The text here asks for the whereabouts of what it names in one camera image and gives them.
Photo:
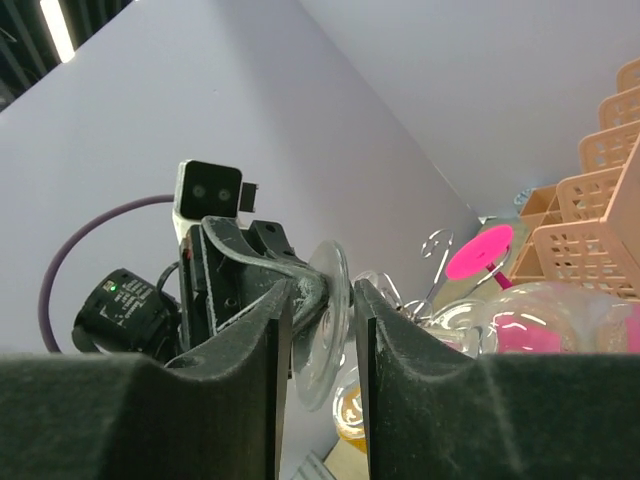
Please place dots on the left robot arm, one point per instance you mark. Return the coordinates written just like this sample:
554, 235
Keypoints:
127, 314

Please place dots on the yellow plastic goblet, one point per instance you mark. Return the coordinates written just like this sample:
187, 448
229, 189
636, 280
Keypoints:
347, 410

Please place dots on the orange plastic file organizer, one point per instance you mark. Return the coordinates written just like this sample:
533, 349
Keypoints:
585, 228

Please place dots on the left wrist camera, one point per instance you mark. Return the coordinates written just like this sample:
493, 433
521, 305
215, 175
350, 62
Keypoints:
204, 189

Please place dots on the chrome wine glass rack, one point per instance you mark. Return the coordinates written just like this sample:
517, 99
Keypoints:
425, 280

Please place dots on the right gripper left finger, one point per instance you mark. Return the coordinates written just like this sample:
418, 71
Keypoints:
215, 412

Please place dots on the clear front wine glass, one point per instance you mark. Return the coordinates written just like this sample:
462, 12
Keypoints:
317, 350

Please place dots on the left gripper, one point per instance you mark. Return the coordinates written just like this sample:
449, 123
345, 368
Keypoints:
220, 285

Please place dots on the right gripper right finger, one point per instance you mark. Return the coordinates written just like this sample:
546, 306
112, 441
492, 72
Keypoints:
431, 412

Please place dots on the pink plastic goblet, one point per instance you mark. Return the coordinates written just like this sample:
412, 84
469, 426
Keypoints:
618, 334

